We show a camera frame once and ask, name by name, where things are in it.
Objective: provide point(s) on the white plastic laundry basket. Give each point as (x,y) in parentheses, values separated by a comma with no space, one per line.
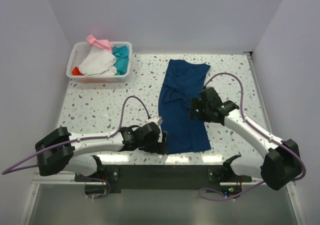
(81,50)

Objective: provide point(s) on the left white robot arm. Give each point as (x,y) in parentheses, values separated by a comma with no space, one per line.
(62,150)

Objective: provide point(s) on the blue mickey t-shirt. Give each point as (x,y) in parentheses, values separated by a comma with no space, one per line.
(182,82)

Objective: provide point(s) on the aluminium frame rail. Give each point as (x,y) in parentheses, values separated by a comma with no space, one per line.
(258,90)

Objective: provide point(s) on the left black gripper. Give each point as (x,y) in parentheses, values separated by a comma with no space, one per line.
(162,143)

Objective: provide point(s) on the pink t-shirt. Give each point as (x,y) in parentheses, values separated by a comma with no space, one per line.
(103,44)

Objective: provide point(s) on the teal t-shirt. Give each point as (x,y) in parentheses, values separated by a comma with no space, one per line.
(121,54)

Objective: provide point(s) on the white t-shirt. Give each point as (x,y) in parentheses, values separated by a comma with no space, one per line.
(99,62)

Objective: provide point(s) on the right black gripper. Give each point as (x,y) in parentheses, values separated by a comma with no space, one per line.
(198,109)

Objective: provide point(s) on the orange t-shirt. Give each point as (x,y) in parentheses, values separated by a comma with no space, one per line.
(76,72)

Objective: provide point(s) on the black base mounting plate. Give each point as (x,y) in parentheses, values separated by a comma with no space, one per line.
(169,177)

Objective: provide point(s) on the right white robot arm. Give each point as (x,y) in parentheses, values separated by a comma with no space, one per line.
(279,162)

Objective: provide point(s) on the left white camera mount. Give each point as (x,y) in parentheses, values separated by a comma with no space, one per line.
(156,119)

